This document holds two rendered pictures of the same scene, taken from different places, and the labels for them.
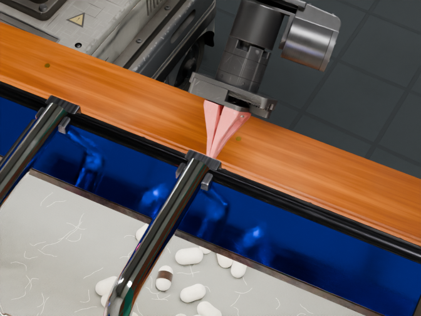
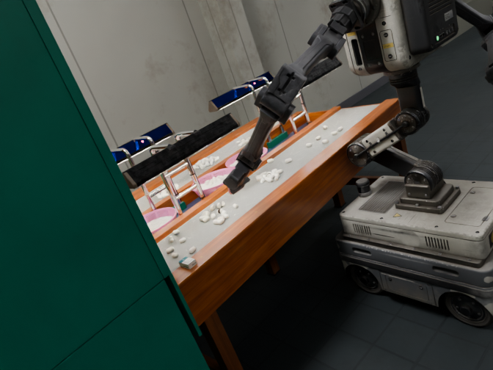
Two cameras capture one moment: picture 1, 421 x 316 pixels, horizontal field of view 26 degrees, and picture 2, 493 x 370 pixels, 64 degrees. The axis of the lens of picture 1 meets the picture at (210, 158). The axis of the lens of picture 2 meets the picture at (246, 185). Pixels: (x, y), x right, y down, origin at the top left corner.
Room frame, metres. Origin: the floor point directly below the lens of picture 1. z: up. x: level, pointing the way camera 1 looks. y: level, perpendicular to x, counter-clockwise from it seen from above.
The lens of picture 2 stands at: (1.40, -1.38, 1.44)
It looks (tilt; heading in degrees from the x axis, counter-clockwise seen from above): 20 degrees down; 115
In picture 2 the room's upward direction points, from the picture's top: 21 degrees counter-clockwise
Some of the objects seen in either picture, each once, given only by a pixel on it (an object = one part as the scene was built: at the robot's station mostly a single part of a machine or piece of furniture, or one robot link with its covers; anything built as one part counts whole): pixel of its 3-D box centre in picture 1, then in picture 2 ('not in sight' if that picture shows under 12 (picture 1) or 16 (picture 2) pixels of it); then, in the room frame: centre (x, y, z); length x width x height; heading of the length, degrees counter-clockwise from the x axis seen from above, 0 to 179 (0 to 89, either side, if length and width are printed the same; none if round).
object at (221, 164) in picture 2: not in sight; (218, 174); (0.30, 0.66, 0.71); 1.81 x 0.06 x 0.11; 64
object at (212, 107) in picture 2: not in sight; (242, 89); (0.42, 1.19, 1.08); 0.62 x 0.08 x 0.07; 64
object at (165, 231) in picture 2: not in sight; (256, 175); (0.59, 0.52, 0.71); 1.81 x 0.06 x 0.11; 64
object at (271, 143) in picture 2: not in sight; (260, 113); (0.50, 1.16, 0.90); 0.20 x 0.19 x 0.45; 64
